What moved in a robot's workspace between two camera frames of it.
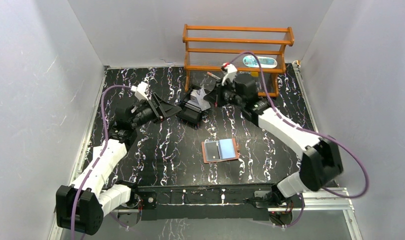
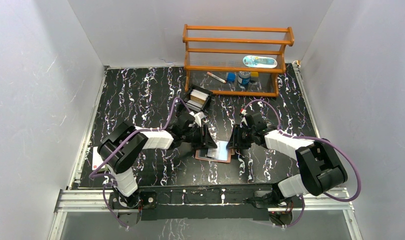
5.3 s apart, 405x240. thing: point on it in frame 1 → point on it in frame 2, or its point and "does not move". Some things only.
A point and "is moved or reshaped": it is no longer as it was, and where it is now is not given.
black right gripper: (212, 96) → (235, 141)
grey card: (197, 99) → (220, 152)
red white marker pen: (213, 75) does not move
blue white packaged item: (250, 61) does not move
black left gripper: (156, 107) → (204, 136)
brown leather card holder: (219, 150) is moved or reshaped
